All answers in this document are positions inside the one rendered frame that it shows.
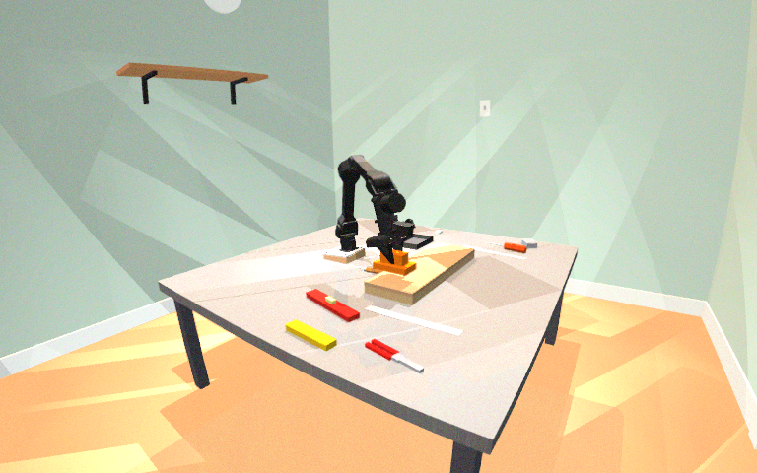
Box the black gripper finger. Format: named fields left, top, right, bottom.
left=376, top=242, right=394, bottom=264
left=390, top=236, right=408, bottom=251

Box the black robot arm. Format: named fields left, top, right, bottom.
left=335, top=155, right=416, bottom=252

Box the yellow flat bar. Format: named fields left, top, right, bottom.
left=285, top=319, right=337, bottom=352

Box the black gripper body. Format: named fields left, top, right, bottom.
left=366, top=213, right=404, bottom=248

